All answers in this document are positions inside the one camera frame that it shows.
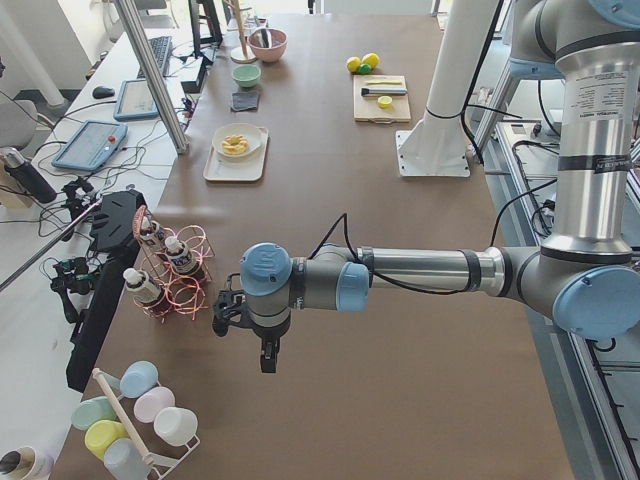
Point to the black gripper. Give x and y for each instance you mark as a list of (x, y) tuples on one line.
[(266, 336)]

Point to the tea bottle white cap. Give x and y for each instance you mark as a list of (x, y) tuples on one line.
[(143, 287)]

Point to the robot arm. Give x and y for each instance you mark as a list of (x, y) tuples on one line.
[(580, 276)]

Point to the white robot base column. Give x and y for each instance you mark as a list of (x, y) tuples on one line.
[(437, 144)]

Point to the tea bottle in rack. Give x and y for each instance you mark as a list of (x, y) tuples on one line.
[(183, 260)]

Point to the tea bottle rack top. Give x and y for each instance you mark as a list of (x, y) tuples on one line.
[(152, 234)]

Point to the cream serving tray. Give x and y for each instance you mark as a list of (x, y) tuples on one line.
[(247, 166)]

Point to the white plastic cup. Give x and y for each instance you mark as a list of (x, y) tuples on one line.
[(175, 425)]

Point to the blue plastic cup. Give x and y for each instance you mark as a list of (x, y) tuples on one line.
[(139, 377)]

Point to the pink plastic cup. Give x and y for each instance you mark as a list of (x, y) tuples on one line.
[(148, 405)]

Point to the grey plastic cup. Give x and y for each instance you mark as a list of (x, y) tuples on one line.
[(123, 461)]

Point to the green plastic cup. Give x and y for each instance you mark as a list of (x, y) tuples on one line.
[(90, 411)]

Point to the yellow plastic cup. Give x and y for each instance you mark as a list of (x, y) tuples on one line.
[(102, 434)]

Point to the dark grey cloth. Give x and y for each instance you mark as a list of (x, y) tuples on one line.
[(245, 101)]

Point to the blue teach pendant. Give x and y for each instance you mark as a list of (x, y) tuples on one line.
[(135, 101), (91, 146)]

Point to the lemon half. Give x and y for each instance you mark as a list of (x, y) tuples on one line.
[(384, 102)]

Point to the wooden cutting board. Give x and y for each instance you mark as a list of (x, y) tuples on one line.
[(366, 109)]

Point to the mint green bowl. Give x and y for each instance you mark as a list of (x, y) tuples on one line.
[(246, 75)]

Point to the steel muddler black tip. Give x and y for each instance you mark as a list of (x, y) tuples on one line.
[(382, 90)]

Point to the yellow plastic knife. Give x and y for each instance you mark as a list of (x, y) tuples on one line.
[(383, 81)]

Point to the wooden cup stand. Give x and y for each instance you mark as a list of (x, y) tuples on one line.
[(241, 54)]

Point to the yellow lemon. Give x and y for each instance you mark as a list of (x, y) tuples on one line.
[(372, 59), (353, 63)]

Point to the black computer mouse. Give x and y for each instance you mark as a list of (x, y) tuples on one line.
[(102, 92)]

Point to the pink bowl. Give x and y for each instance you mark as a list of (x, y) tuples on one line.
[(273, 54)]

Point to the black water bottle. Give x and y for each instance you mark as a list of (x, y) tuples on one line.
[(18, 167)]

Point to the black keyboard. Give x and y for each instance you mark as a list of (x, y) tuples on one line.
[(161, 48)]

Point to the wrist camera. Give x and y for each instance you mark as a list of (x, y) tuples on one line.
[(230, 309)]

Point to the copper wire bottle rack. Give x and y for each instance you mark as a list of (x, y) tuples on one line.
[(182, 295)]

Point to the white wire cup rack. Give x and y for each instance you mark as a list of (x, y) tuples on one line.
[(163, 458)]

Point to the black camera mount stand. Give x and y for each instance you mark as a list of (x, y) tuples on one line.
[(112, 234)]

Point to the aluminium frame post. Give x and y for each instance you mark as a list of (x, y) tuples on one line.
[(134, 29)]

